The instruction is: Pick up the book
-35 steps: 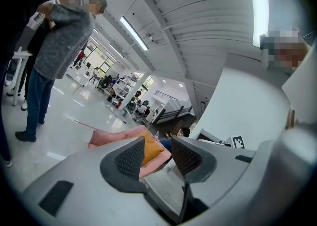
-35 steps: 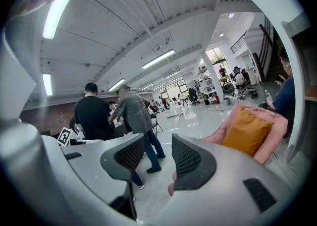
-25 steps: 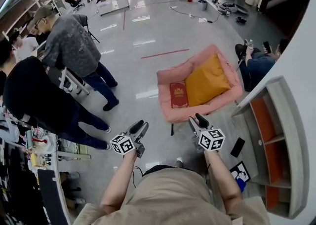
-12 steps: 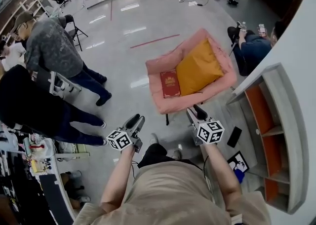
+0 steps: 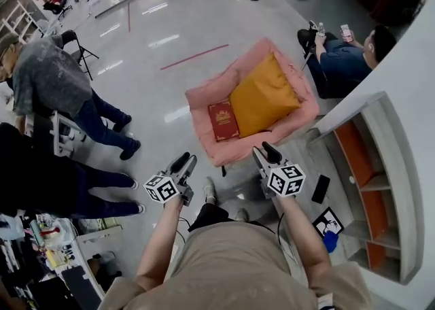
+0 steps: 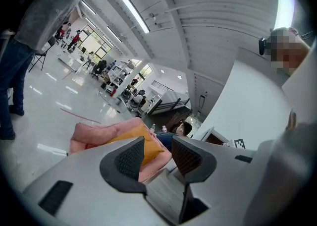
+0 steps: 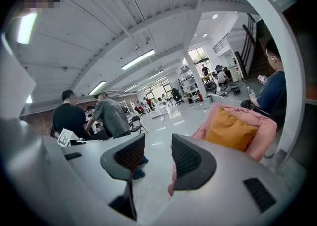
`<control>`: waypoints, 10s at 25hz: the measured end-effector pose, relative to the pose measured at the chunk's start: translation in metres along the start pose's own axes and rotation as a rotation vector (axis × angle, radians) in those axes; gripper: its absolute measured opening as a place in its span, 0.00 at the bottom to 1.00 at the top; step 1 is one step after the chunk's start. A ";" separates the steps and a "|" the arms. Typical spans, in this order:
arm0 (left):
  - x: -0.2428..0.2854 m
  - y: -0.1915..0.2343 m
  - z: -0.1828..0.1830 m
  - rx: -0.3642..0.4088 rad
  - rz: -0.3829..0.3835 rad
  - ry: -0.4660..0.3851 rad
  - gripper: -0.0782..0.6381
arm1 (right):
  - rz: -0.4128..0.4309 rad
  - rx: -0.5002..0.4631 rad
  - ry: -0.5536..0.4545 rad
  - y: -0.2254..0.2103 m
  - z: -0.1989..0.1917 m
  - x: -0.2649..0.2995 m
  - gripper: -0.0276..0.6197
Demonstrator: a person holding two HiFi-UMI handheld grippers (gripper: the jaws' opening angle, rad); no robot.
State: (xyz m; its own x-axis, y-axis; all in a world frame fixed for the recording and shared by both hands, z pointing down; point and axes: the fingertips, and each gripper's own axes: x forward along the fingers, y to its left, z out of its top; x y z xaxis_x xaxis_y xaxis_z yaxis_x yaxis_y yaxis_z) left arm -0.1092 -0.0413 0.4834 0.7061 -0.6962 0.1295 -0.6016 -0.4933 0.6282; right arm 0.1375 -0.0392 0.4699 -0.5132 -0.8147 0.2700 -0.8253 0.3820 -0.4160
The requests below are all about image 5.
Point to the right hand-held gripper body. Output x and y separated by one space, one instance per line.
285 179

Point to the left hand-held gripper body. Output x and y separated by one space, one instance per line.
163 189

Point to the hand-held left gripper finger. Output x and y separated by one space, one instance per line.
188 171
177 164

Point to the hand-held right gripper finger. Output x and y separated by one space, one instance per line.
262 162
273 155

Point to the red gold-trimmed book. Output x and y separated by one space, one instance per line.
223 121

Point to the pink armchair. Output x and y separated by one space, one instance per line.
204 111

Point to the person's left forearm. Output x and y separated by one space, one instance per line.
159 244

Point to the person's right forearm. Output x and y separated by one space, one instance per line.
300 240

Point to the grey wooden table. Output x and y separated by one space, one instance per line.
306 162

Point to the person's left shoe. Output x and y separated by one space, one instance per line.
209 189

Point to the person's shoe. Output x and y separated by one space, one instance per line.
242 215
209 189

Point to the black smartphone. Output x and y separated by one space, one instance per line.
321 189

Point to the person's black trousers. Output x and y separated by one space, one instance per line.
214 215

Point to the person's right shoe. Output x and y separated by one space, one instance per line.
242 215

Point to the orange cushion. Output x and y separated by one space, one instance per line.
265 98

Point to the black white picture card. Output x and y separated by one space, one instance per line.
328 222

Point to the blue cloth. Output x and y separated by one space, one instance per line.
330 242

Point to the person's beige shirt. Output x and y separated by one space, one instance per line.
238 268

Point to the grey orange shelf unit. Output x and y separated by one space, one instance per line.
401 179

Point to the black flat panel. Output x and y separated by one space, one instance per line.
79 285

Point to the cluttered white workbench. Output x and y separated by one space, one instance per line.
51 251

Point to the clear water bottle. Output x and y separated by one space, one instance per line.
321 30

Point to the black folding chair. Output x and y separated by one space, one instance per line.
81 52

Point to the white metal stool frame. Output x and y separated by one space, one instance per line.
63 135

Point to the white shelf frame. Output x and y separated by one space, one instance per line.
18 19

